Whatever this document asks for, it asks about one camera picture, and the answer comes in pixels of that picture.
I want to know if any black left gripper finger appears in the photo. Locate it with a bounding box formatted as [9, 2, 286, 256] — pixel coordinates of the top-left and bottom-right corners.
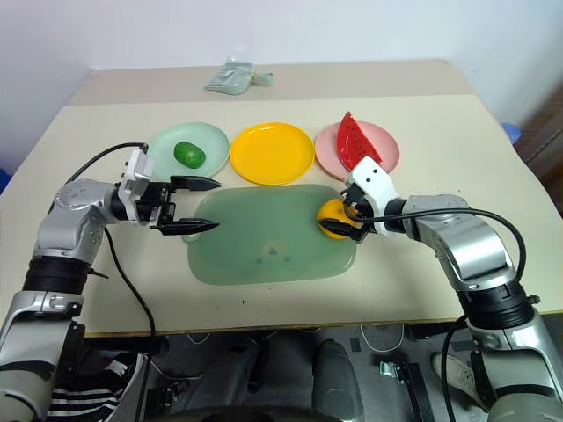
[170, 175, 222, 193]
[157, 217, 221, 236]

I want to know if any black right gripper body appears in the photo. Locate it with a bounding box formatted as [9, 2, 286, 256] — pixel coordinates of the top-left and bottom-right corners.
[341, 186, 375, 243]

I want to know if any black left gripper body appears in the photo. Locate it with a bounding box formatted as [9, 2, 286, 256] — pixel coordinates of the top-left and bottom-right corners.
[135, 179, 178, 230]

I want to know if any orange toy fruit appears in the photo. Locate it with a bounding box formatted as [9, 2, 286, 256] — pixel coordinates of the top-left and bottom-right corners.
[317, 198, 361, 241]

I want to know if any light green plate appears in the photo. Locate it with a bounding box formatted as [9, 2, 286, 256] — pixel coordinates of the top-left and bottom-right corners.
[147, 121, 231, 179]

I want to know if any pink plate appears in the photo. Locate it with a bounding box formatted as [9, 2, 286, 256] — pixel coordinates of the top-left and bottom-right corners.
[314, 121, 401, 181]

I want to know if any yellow plate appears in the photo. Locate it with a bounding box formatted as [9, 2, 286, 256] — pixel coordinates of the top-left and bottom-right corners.
[230, 121, 317, 186]

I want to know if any green toy lime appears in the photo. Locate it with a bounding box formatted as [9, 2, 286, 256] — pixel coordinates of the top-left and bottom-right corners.
[172, 141, 206, 169]

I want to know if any red toy watermelon slice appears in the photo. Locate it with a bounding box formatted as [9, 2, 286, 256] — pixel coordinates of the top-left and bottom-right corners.
[336, 111, 384, 171]

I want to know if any translucent green tray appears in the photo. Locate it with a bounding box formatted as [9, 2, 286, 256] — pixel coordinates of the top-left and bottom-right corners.
[182, 184, 358, 287]

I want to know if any pale green plastic bag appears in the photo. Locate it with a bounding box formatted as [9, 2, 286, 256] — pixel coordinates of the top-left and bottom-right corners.
[203, 56, 255, 96]

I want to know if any grey rounded shape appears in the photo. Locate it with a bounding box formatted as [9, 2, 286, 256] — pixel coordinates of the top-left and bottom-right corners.
[311, 338, 362, 422]

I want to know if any blue plastic container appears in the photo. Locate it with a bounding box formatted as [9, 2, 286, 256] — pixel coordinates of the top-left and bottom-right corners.
[500, 120, 523, 145]

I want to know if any white sneaker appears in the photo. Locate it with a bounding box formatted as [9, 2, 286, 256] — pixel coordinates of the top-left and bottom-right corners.
[431, 351, 489, 412]

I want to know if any brown wooden furniture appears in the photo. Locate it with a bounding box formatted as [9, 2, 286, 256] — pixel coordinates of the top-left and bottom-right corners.
[513, 83, 563, 186]

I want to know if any black white striped cloth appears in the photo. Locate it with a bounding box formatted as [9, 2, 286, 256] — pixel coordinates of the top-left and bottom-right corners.
[47, 384, 127, 422]

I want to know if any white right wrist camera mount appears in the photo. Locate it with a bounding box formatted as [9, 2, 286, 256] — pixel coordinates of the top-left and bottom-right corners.
[344, 156, 400, 239]

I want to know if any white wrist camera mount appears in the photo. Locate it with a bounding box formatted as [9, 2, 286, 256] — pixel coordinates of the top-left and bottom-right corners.
[344, 156, 400, 239]
[117, 147, 156, 226]

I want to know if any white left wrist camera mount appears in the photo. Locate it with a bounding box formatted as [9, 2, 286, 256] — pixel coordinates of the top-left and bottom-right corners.
[117, 147, 156, 226]

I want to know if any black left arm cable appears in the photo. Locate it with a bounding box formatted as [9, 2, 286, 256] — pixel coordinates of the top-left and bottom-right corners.
[64, 141, 158, 348]

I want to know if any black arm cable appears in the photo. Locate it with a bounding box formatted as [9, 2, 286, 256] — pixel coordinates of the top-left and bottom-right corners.
[349, 206, 528, 422]
[64, 141, 158, 348]

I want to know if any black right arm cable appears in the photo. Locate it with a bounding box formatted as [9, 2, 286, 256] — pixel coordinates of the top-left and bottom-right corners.
[349, 206, 528, 422]

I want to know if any metal bracket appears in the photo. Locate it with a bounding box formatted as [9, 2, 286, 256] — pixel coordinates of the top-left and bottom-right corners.
[378, 360, 408, 379]

